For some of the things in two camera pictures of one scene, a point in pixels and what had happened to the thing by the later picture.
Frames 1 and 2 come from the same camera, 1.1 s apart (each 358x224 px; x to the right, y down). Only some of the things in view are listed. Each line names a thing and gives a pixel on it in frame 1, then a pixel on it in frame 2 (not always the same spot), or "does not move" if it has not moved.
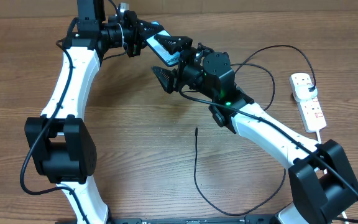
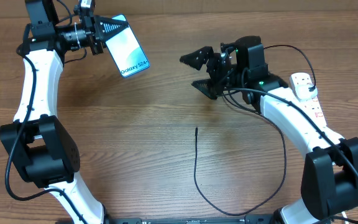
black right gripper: x=188 y=56 -> x=213 y=62
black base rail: x=250 y=219 does not move
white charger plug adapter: x=302 y=92 does not move
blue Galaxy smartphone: x=169 y=59 -> x=128 y=56
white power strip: x=310 y=109 does not move
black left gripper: x=140 y=37 -> x=101 y=23
